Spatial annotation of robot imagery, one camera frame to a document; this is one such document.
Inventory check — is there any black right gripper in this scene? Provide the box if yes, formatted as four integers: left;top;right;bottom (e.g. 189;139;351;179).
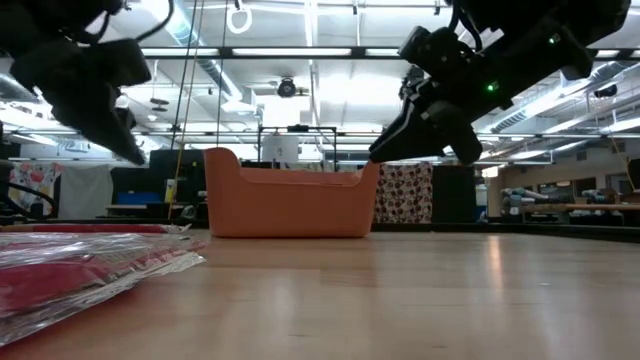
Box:
368;24;516;166

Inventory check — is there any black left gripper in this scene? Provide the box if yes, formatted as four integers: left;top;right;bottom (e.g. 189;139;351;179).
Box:
9;38;153;166

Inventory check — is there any red Orville popcorn bag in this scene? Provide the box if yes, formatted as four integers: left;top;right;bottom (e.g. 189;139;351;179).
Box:
0;230;209;348

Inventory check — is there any black cabinet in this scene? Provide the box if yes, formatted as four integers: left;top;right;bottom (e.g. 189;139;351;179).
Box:
431;164;477;225

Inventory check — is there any red dotted patterned cloth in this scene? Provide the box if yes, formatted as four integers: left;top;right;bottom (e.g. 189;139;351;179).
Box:
373;161;434;225

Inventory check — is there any grey cloth cover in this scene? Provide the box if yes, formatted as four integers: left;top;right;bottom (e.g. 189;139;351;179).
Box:
57;164;114;220

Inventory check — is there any floral patterned cloth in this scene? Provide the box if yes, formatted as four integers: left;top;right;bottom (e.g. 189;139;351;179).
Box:
8;161;65;217

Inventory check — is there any white container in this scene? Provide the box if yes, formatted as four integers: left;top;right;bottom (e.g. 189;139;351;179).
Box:
260;134;301;164

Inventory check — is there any wooden workbench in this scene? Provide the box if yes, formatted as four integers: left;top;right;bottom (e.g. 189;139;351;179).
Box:
518;201;640;215

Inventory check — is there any orange plastic basket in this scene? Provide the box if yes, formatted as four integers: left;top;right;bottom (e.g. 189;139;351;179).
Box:
202;146;381;239

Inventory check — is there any yellow hanging cord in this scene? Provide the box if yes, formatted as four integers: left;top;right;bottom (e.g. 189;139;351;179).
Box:
167;0;202;222

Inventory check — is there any black metal stand frame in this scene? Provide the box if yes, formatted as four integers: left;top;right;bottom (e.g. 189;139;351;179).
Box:
256;124;339;173

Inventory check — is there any white hanging ring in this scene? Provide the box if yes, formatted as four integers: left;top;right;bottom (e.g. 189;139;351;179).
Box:
225;0;254;36

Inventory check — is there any black overhead camera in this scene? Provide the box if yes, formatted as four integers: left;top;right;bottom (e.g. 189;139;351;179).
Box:
276;76;299;100

